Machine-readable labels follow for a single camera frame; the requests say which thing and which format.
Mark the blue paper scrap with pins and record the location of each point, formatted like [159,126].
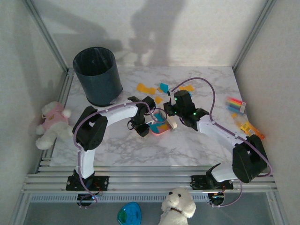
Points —
[164,87]
[154,128]
[189,93]

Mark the white hand brush grey bristles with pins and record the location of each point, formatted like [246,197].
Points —
[173,123]

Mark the orange paper scrap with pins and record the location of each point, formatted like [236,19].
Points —
[186,88]
[158,100]
[152,91]
[142,87]
[234,115]
[164,127]
[159,90]

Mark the pink plastic dustpan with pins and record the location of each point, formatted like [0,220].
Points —
[159,134]

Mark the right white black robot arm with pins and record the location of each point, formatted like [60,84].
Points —
[218,129]

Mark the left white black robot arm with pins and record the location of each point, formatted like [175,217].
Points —
[117,113]

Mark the rainbow marker pen pack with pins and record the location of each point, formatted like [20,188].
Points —
[234,103]

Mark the dark round waste bin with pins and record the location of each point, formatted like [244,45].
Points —
[98,79]

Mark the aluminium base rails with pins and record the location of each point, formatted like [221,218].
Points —
[150,180]

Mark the orange snack packet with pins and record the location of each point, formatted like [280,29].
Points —
[248,127]

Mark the white plush toy pink dress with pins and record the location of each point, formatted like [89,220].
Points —
[52,119]

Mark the white plush dog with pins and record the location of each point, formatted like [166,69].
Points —
[178,206]

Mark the blue green plastic toy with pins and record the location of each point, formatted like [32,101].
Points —
[131,214]

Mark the black controller board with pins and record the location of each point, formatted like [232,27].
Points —
[218,200]
[84,199]

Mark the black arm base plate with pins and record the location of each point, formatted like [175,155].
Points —
[198,182]
[103,182]

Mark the aluminium side rail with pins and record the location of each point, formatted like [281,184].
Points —
[66,85]

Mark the aluminium frame post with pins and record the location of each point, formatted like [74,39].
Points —
[47,37]
[254,35]

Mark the aluminium frame leg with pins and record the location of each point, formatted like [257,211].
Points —
[277,208]
[20,208]

